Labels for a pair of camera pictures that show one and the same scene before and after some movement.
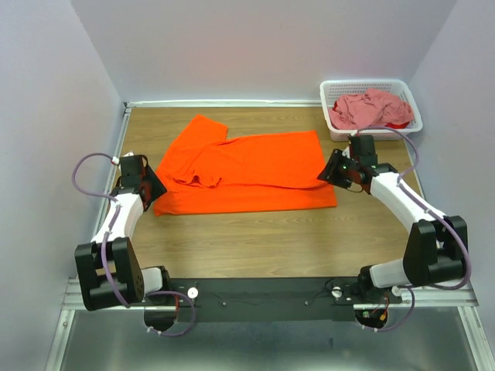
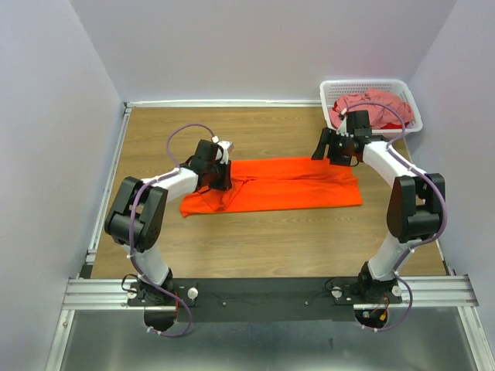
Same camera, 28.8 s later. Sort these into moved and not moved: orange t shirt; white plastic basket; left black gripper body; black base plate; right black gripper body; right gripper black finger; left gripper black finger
Moved: orange t shirt; right gripper black finger; left black gripper body; left gripper black finger; right black gripper body
Not moved: white plastic basket; black base plate
